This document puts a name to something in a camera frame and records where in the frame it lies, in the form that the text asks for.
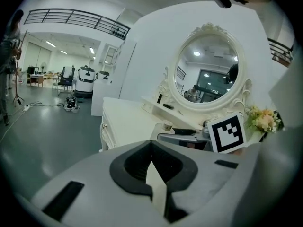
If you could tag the white framed oval mirror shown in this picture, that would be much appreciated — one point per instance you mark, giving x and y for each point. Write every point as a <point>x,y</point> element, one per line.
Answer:
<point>208,74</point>

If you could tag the white black service robot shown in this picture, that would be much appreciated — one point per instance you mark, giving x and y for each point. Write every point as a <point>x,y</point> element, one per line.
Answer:
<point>84,81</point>
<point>104,77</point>

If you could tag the black white floor bag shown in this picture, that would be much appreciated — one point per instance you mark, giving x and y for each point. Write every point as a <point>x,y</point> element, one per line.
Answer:
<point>71,104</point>

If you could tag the wooden desk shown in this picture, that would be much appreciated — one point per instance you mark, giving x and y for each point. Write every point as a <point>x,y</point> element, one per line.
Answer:
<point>36,79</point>

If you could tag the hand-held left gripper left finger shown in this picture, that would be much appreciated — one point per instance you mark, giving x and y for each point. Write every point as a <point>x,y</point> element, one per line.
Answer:
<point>94,174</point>

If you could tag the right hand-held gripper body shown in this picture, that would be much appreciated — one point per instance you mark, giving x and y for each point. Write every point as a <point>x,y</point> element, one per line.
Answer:
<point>227,133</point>

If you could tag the small black bottle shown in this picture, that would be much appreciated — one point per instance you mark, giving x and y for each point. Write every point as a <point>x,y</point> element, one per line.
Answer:
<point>160,98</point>

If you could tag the pale yellow flower bouquet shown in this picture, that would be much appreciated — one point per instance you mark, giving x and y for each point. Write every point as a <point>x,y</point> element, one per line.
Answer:
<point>262,119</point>

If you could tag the white power strip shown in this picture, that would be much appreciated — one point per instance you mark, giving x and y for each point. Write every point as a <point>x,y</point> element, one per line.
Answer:
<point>27,107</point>

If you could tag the person's light blue shirt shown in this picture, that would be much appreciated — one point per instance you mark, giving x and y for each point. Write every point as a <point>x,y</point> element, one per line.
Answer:
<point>284,167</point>

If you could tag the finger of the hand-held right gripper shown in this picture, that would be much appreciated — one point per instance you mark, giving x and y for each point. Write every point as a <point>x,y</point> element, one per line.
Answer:
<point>177,138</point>
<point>185,131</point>

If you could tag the white round vase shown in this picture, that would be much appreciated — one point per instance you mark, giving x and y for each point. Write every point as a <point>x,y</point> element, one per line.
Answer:
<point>253,137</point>

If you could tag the standing fan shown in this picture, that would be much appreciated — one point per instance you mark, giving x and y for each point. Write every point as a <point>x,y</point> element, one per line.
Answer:
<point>43,67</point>

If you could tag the white ornate table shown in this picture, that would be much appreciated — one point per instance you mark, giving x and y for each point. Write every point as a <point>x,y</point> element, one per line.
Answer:
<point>127,126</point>

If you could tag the flat black compact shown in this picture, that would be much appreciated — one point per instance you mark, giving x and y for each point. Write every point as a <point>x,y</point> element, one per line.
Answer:
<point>168,106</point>

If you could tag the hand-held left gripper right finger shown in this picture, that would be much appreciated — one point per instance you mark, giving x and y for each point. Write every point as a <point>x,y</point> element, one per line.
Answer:
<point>208,185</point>

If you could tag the black balcony railing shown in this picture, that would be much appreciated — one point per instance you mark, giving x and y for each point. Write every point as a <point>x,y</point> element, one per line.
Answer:
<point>71,18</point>
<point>281,52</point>

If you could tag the black chair with cloth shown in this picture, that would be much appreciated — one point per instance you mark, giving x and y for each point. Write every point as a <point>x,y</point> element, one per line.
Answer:
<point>66,79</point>

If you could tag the wooden coat rack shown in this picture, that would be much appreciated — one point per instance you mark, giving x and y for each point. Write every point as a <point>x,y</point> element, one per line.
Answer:
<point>17,79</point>

